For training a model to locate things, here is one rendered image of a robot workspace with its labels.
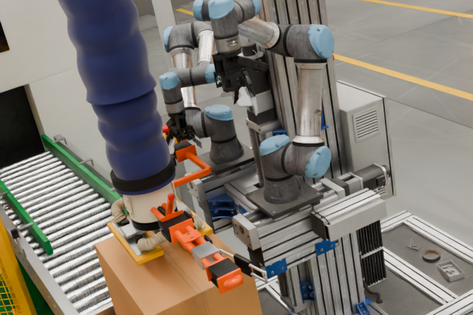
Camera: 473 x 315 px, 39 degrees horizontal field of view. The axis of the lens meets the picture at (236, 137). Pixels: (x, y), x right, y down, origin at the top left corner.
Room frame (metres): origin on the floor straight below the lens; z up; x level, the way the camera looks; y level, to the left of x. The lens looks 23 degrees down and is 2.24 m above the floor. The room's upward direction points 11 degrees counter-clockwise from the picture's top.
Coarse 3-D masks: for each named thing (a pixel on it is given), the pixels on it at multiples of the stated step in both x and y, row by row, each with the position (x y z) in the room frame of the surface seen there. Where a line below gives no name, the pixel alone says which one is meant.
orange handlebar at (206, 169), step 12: (192, 156) 2.40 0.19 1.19; (204, 168) 2.27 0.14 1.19; (180, 180) 2.20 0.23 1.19; (192, 180) 2.22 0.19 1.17; (156, 216) 1.98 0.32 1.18; (192, 228) 1.85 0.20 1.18; (180, 240) 1.79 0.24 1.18; (192, 240) 1.80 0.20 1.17; (204, 240) 1.75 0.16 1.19; (204, 264) 1.63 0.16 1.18; (240, 276) 1.53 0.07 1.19
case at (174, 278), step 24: (216, 240) 2.14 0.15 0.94; (120, 264) 2.11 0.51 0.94; (144, 264) 2.08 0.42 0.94; (168, 264) 2.05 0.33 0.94; (192, 264) 2.02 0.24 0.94; (120, 288) 2.04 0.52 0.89; (144, 288) 1.93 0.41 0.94; (168, 288) 1.90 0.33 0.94; (192, 288) 1.87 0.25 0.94; (216, 288) 1.86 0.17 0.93; (240, 288) 1.90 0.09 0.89; (120, 312) 2.18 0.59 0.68; (144, 312) 1.79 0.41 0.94; (168, 312) 1.79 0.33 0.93; (192, 312) 1.82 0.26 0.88; (216, 312) 1.86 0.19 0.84; (240, 312) 1.89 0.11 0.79
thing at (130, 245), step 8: (128, 216) 2.23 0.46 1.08; (112, 224) 2.19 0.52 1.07; (120, 224) 2.17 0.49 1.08; (112, 232) 2.16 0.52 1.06; (120, 232) 2.11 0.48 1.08; (120, 240) 2.06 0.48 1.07; (128, 240) 2.04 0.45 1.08; (136, 240) 2.01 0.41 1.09; (128, 248) 2.00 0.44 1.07; (136, 248) 1.98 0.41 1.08; (160, 248) 1.96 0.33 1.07; (136, 256) 1.94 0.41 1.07; (144, 256) 1.93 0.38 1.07; (152, 256) 1.93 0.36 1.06
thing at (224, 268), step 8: (216, 264) 1.59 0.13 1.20; (224, 264) 1.58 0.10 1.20; (232, 264) 1.57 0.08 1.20; (208, 272) 1.58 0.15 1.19; (216, 272) 1.55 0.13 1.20; (224, 272) 1.54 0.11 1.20; (232, 272) 1.53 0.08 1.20; (240, 272) 1.54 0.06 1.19; (208, 280) 1.58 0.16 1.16; (216, 280) 1.56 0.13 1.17; (224, 280) 1.52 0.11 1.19; (224, 288) 1.52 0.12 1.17; (232, 288) 1.53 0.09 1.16
